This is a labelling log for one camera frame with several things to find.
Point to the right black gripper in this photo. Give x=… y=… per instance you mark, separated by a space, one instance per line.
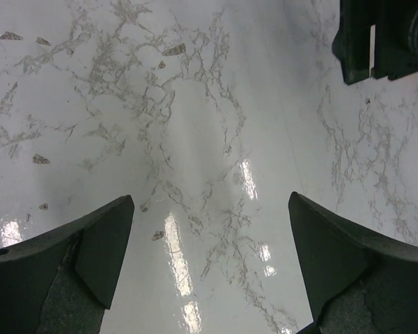
x=377 y=39

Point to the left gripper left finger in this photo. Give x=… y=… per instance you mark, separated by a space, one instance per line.
x=64 y=280

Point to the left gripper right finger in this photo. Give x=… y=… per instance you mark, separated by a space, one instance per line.
x=357 y=280

